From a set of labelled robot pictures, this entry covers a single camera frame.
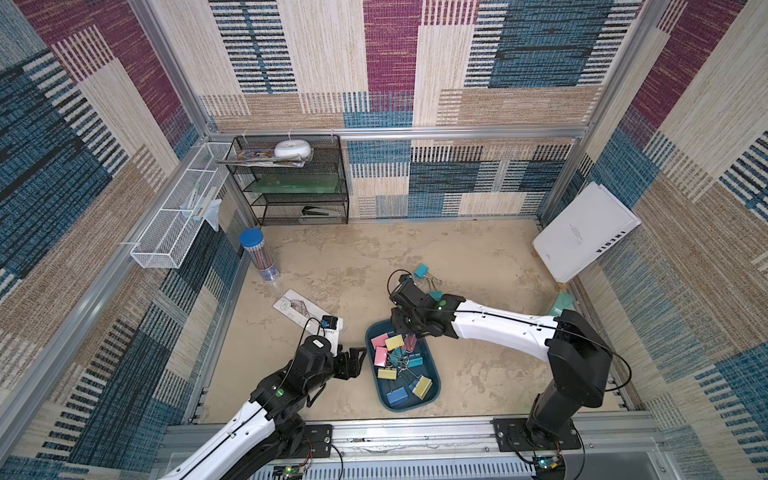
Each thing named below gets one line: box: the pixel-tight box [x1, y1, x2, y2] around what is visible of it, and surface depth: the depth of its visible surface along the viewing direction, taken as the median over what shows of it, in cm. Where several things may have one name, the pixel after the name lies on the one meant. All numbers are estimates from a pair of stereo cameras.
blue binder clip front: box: [386, 387, 408, 405], surface depth 81 cm
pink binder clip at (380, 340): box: [371, 333, 389, 349], surface depth 89 cm
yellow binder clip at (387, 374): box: [377, 368, 397, 380], surface depth 84 cm
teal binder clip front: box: [389, 347, 407, 363], surface depth 87 cm
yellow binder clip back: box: [384, 334, 405, 351], surface depth 87 cm
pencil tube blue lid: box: [239, 228, 280, 281], surface depth 96 cm
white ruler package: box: [272, 288, 330, 328], surface depth 98 cm
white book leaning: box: [532, 182, 642, 283], surface depth 89 cm
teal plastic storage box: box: [365, 319, 441, 413], surface depth 85 cm
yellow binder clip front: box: [412, 375, 433, 400], surface depth 80 cm
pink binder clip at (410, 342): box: [402, 334, 417, 353], surface depth 88 cm
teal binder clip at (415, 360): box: [408, 353, 423, 368], surface depth 87 cm
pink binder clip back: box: [374, 346, 388, 367], surface depth 86 cm
